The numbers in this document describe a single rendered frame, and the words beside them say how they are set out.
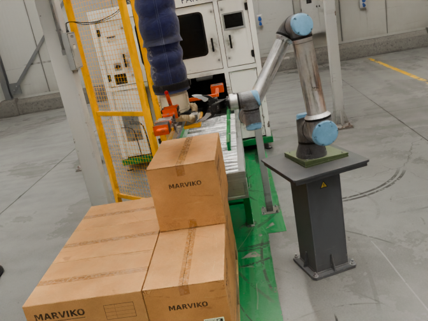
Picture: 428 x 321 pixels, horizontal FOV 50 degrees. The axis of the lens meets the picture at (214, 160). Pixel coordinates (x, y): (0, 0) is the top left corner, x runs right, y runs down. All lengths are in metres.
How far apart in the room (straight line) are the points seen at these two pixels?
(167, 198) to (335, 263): 1.20
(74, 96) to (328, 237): 2.38
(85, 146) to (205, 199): 1.77
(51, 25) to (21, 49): 9.18
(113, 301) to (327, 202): 1.42
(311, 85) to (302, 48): 0.21
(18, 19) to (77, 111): 9.22
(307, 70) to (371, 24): 9.84
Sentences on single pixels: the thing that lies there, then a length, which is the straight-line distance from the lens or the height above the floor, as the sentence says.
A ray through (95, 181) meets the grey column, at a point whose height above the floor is 0.47.
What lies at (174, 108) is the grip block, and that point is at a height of 1.26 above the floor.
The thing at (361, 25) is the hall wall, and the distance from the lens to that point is 12.36.
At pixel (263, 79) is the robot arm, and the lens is 2.69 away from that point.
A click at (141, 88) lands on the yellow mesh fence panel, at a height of 1.22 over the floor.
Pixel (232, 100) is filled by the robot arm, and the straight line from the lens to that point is 2.53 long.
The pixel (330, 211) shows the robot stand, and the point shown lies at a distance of 2.99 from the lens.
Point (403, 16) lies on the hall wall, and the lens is 12.63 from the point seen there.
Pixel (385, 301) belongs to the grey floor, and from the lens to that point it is 2.93.
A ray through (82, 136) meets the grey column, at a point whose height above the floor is 0.90.
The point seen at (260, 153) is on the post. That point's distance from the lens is 3.87.
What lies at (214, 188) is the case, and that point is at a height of 0.77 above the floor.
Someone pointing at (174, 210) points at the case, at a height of 0.67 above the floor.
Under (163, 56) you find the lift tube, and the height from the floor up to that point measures 1.54.
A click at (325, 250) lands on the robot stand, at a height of 0.17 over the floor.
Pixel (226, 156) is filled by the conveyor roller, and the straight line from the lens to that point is 3.98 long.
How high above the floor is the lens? 1.73
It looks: 18 degrees down
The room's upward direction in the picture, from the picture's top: 10 degrees counter-clockwise
